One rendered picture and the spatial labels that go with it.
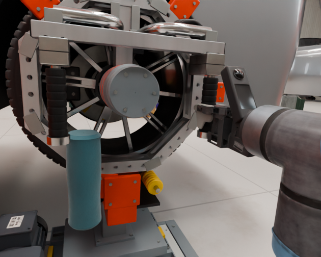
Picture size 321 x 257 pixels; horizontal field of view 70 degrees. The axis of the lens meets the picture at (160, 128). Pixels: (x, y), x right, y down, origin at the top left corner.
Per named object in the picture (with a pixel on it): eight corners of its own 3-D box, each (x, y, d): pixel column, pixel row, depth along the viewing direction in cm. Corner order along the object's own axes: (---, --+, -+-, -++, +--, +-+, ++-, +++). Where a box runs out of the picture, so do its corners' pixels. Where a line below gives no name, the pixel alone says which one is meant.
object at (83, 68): (125, 131, 106) (154, 68, 104) (128, 135, 99) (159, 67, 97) (54, 103, 93) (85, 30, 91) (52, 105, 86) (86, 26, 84)
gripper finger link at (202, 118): (184, 125, 59) (207, 133, 51) (185, 102, 57) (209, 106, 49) (193, 124, 60) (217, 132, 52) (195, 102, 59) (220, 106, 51)
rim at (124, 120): (137, 156, 109) (182, 59, 106) (152, 176, 88) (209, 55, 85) (24, 114, 89) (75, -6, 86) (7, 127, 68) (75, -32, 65)
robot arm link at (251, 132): (263, 107, 33) (311, 108, 37) (241, 103, 38) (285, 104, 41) (255, 165, 35) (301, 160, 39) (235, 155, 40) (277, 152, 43)
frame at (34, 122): (188, 160, 90) (201, 9, 78) (196, 167, 83) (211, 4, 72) (31, 173, 71) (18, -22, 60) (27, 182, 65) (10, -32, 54)
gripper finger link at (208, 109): (191, 110, 53) (217, 117, 45) (192, 104, 52) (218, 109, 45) (208, 110, 55) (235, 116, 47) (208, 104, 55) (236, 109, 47)
